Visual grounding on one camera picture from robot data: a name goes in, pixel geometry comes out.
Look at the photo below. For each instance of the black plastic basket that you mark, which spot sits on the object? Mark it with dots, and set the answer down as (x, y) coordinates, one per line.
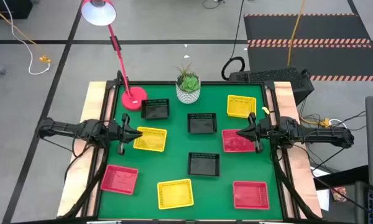
(202, 125)
(203, 165)
(155, 112)

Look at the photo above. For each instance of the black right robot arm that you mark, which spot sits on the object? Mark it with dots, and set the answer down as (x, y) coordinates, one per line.
(317, 134)

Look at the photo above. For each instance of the black perforated computer case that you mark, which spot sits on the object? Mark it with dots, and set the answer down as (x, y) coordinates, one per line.
(273, 76)

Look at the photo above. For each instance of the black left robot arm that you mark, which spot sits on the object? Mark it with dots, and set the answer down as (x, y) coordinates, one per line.
(65, 128)

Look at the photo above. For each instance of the red plastic basket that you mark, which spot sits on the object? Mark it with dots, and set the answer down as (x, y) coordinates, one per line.
(118, 180)
(250, 195)
(233, 144)

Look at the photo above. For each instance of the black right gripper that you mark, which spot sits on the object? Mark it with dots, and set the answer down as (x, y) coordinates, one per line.
(264, 132)

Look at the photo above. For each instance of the yellow plastic basket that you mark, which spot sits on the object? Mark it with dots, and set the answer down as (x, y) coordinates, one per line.
(241, 106)
(175, 194)
(152, 140)

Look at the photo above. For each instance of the light wooden side board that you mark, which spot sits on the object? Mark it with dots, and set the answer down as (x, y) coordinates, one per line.
(284, 96)
(94, 99)

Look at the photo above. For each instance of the colourful snack packet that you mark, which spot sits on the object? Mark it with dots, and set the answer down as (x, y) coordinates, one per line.
(338, 194)

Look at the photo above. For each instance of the white paper sheet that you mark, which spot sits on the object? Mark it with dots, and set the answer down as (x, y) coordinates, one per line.
(321, 199)

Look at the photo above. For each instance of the red desk lamp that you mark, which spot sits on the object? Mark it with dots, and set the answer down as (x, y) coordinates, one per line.
(133, 99)

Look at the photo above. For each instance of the succulent in white patterned pot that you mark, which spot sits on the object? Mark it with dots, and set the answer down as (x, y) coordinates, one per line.
(188, 95)

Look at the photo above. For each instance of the black striped-edge floor mat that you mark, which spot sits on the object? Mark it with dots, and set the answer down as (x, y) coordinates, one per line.
(298, 28)

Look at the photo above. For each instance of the office desk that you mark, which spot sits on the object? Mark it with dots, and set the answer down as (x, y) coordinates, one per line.
(351, 177)

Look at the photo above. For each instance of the yellow power plug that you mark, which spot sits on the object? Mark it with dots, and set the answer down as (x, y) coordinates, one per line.
(324, 123)

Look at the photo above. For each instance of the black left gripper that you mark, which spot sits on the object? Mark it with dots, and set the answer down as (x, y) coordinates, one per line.
(116, 132)

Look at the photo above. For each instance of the black cabinet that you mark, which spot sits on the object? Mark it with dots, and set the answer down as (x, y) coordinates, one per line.
(9, 8)

